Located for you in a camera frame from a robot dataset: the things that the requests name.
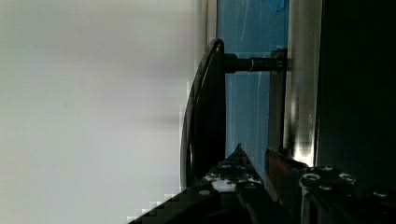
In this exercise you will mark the gripper black blue-tipped right finger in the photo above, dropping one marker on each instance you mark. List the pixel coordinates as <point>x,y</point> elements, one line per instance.
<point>283,175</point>

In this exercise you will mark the gripper black blue-tipped left finger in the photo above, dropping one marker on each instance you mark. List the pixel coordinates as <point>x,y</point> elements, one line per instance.
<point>227,174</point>

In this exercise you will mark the black toaster oven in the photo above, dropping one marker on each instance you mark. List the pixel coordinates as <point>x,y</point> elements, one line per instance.
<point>332,96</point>

